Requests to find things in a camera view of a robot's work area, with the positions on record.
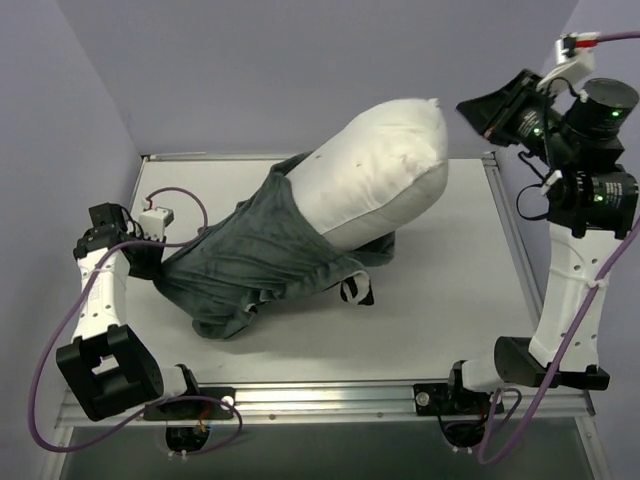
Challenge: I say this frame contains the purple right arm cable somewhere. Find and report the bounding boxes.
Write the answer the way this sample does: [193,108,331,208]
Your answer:
[477,29,640,466]

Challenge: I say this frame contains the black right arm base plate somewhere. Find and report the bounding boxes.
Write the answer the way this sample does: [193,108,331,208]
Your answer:
[413,382,492,417]

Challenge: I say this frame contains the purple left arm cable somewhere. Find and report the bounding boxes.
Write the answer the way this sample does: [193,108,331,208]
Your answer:
[27,187,245,455]

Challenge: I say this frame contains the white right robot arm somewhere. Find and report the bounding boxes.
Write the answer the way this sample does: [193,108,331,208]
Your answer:
[443,70,639,413]

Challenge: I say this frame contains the white pillow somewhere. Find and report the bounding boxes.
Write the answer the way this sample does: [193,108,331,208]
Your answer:
[286,98,449,251]

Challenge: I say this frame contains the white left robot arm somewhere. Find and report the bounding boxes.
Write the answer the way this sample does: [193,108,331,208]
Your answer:
[56,203,202,421]

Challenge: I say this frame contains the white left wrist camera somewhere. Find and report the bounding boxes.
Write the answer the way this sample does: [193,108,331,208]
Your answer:
[138,207,175,241]

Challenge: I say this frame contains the aluminium front mounting rail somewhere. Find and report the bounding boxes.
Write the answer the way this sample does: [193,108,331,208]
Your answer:
[56,381,595,428]

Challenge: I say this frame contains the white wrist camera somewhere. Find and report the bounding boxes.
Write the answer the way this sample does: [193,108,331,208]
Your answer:
[537,32,600,91]
[138,207,175,241]

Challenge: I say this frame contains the aluminium table edge rail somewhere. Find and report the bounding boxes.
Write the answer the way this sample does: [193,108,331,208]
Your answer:
[482,152,571,376]

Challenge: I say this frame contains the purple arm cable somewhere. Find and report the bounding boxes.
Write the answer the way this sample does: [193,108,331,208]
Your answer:
[477,29,640,466]
[27,187,245,455]

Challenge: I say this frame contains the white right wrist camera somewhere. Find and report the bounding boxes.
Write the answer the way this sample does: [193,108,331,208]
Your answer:
[537,32,600,91]

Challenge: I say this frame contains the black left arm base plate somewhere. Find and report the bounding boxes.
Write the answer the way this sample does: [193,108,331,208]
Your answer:
[143,386,236,421]

